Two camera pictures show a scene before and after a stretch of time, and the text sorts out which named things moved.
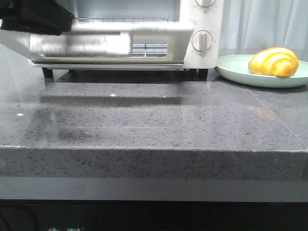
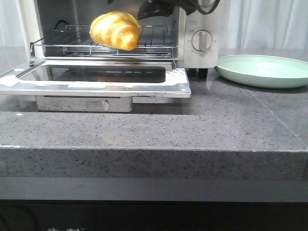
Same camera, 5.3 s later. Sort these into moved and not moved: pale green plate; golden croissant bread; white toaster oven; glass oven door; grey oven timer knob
Moved: glass oven door; golden croissant bread
Not moved: pale green plate; grey oven timer knob; white toaster oven
